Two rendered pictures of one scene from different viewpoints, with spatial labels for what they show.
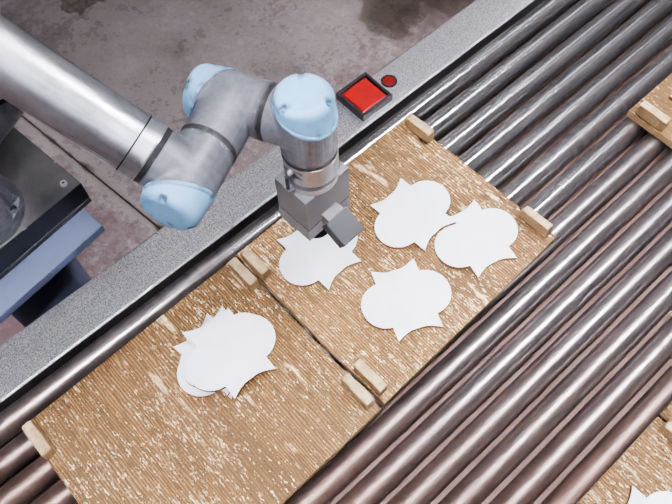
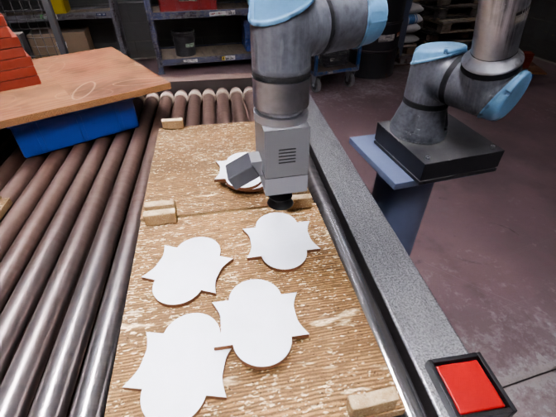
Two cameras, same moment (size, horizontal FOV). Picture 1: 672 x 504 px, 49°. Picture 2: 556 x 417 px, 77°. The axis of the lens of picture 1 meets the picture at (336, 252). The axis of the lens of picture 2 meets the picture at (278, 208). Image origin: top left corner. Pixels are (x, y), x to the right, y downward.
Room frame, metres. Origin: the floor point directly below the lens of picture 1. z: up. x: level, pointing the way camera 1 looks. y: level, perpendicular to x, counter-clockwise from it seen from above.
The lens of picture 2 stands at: (0.80, -0.37, 1.38)
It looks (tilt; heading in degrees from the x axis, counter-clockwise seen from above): 38 degrees down; 121
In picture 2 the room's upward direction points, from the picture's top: straight up
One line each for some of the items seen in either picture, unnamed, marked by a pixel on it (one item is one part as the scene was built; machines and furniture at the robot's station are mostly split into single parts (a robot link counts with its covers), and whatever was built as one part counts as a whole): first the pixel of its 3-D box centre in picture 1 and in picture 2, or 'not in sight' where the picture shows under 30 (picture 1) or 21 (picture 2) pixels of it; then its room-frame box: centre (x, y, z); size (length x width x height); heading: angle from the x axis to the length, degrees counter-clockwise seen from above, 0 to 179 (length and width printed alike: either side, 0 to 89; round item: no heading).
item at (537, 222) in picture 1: (535, 220); not in sight; (0.60, -0.34, 0.95); 0.06 x 0.02 x 0.03; 41
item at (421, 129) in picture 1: (419, 127); (371, 402); (0.80, -0.16, 0.95); 0.06 x 0.02 x 0.03; 41
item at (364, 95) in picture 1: (364, 97); (467, 387); (0.90, -0.07, 0.92); 0.06 x 0.06 x 0.01; 40
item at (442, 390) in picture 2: (364, 96); (467, 386); (0.90, -0.07, 0.92); 0.08 x 0.08 x 0.02; 40
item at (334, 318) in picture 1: (396, 247); (241, 295); (0.57, -0.10, 0.93); 0.41 x 0.35 x 0.02; 131
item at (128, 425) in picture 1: (202, 418); (224, 160); (0.29, 0.21, 0.93); 0.41 x 0.35 x 0.02; 131
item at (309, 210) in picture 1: (323, 200); (265, 146); (0.54, 0.02, 1.13); 0.12 x 0.09 x 0.16; 43
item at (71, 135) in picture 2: not in sight; (66, 107); (-0.24, 0.16, 0.97); 0.31 x 0.31 x 0.10; 69
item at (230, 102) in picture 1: (227, 110); (334, 16); (0.59, 0.13, 1.29); 0.11 x 0.11 x 0.08; 66
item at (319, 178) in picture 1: (308, 159); (280, 91); (0.56, 0.03, 1.21); 0.08 x 0.08 x 0.05
